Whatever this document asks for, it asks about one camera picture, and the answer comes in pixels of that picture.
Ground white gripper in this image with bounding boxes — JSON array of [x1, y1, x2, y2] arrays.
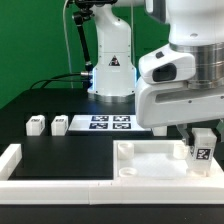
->
[[135, 78, 224, 145]]

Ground white square table top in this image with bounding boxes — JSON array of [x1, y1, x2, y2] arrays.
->
[[113, 140, 223, 179]]

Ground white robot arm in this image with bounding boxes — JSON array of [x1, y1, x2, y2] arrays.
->
[[135, 0, 224, 146]]

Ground white U-shaped obstacle fence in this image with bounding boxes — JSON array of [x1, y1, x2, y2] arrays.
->
[[0, 144, 224, 205]]

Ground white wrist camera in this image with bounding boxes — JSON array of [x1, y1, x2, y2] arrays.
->
[[139, 44, 196, 84]]

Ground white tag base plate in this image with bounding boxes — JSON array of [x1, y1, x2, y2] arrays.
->
[[69, 115, 143, 132]]

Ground black cables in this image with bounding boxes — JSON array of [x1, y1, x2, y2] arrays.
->
[[29, 73, 94, 90]]

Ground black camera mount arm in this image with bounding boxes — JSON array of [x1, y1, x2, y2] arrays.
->
[[71, 0, 118, 73]]

